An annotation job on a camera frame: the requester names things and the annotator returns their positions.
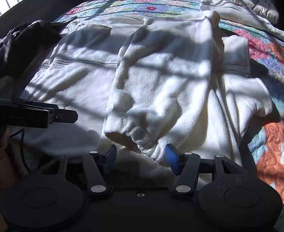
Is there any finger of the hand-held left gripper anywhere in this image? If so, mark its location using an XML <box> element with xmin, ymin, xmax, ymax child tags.
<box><xmin>49</xmin><ymin>109</ymin><xmax>79</xmax><ymax>124</ymax></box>

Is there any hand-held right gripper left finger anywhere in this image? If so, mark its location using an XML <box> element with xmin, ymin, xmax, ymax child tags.
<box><xmin>39</xmin><ymin>144</ymin><xmax>117</xmax><ymax>198</ymax></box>

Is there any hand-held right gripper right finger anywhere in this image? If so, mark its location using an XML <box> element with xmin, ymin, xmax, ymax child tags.
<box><xmin>165</xmin><ymin>144</ymin><xmax>245</xmax><ymax>198</ymax></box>

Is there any white fleece jacket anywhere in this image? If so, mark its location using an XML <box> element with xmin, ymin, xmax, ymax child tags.
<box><xmin>11</xmin><ymin>11</ymin><xmax>274</xmax><ymax>186</ymax></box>

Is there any pile of light clothes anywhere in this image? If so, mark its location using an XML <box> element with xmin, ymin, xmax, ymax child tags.
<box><xmin>0</xmin><ymin>75</ymin><xmax>24</xmax><ymax>97</ymax></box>

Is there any dark brown garment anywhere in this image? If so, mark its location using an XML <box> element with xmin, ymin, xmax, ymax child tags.
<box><xmin>0</xmin><ymin>20</ymin><xmax>78</xmax><ymax>84</ymax></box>

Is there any floral patchwork quilt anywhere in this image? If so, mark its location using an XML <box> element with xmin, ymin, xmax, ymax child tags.
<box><xmin>52</xmin><ymin>0</ymin><xmax>284</xmax><ymax>212</ymax></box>

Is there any cream long-sleeve shirt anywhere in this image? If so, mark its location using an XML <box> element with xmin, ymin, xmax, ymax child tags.
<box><xmin>200</xmin><ymin>0</ymin><xmax>284</xmax><ymax>41</ymax></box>

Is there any white quilted pillow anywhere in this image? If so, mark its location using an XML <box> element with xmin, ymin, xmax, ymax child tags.
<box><xmin>190</xmin><ymin>0</ymin><xmax>280</xmax><ymax>25</ymax></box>

